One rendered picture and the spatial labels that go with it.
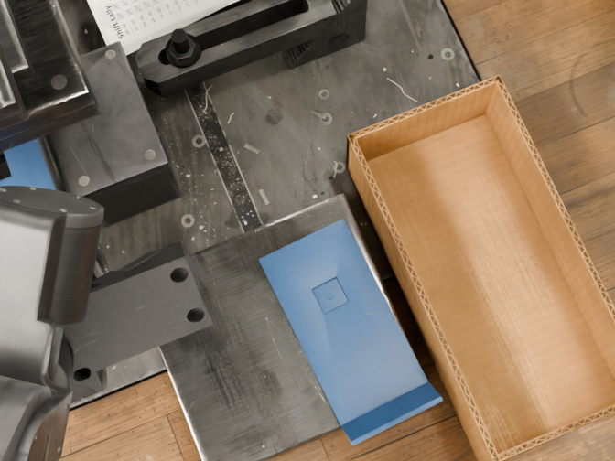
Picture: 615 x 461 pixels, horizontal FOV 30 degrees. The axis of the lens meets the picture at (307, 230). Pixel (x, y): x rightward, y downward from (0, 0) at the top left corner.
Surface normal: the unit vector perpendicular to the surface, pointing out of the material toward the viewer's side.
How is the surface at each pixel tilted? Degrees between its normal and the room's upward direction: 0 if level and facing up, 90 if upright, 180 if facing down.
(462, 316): 0
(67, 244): 48
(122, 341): 30
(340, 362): 0
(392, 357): 0
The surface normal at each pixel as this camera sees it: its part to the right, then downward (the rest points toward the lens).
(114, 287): 0.17, 0.22
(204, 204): -0.02, -0.25
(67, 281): 0.64, 0.27
